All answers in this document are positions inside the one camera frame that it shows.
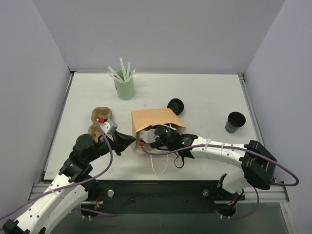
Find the brown paper bag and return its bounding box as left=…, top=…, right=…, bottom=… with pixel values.
left=131, top=108, right=186, bottom=176

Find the brown cardboard cup carrier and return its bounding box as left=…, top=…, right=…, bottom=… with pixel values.
left=88, top=107, right=113, bottom=141

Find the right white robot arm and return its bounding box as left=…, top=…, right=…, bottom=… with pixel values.
left=151, top=125, right=277, bottom=199

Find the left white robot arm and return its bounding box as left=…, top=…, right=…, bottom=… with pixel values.
left=1, top=131, right=136, bottom=234

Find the stack of black lids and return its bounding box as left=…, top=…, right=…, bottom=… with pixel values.
left=167, top=98, right=184, bottom=116

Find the green straw holder cup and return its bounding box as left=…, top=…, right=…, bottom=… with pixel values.
left=114, top=79, right=135, bottom=100

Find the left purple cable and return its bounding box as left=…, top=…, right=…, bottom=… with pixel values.
left=0, top=119, right=117, bottom=217

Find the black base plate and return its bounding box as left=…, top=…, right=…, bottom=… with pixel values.
left=77, top=180, right=245, bottom=216

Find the aluminium frame rail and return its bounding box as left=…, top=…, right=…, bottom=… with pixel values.
left=28, top=183, right=289, bottom=203

